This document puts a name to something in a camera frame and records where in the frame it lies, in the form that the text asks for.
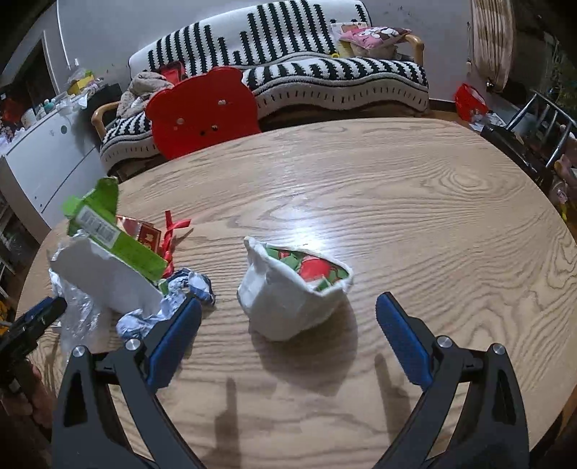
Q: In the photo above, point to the pink cartoon cushion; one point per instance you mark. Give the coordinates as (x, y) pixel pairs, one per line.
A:
(374, 37)

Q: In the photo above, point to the clear plastic wrap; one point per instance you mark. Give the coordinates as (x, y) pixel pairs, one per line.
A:
(79, 315)

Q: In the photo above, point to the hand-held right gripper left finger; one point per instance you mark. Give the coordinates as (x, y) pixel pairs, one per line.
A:
(173, 336)

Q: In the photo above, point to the red bear-shaped chair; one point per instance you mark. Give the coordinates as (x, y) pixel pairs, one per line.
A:
(203, 112)

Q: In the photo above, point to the person's left hand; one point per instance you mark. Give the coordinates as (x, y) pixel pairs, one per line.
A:
(39, 397)

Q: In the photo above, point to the blue white foil wrapper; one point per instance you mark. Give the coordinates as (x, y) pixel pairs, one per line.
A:
(194, 286)

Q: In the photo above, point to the black cabinet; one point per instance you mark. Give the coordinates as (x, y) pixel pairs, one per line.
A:
(106, 95)

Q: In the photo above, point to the black white striped blanket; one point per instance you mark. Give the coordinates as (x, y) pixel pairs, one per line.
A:
(315, 72)

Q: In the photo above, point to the beige crumpled clothing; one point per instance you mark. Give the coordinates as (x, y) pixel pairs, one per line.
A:
(144, 85)

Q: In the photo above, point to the yellow green box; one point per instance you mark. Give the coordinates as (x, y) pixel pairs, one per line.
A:
(81, 82)

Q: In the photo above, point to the small red box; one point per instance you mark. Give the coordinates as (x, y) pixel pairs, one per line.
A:
(146, 234)

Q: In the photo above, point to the red ribbon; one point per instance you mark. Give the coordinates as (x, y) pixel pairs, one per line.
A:
(170, 225)

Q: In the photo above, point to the white dresser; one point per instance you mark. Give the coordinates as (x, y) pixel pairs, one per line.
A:
(49, 153)

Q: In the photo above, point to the sofa with wooden armrests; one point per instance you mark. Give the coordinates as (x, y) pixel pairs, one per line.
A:
(97, 118)

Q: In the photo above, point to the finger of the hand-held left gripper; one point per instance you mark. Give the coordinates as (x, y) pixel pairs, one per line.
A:
(43, 310)

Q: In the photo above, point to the green carton box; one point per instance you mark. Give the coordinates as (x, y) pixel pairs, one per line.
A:
(128, 250)

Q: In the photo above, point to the white jar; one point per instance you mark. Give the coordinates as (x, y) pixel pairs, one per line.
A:
(28, 117)

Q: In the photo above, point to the red plastic bag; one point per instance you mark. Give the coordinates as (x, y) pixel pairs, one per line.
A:
(469, 101)

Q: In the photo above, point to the bamboo mat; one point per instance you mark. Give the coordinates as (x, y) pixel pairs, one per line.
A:
(493, 40)

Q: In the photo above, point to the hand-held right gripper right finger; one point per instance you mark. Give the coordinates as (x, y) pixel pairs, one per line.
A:
(401, 336)

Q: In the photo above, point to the metal chair frame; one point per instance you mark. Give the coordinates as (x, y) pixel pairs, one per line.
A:
(547, 121)

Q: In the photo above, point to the red cloth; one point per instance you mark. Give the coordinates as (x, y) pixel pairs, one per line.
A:
(172, 72)

